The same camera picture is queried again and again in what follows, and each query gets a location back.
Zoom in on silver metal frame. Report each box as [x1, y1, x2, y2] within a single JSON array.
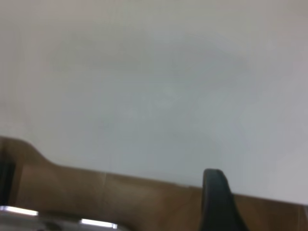
[[0, 205, 119, 231]]

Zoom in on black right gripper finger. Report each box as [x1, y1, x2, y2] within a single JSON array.
[[198, 168, 251, 231]]

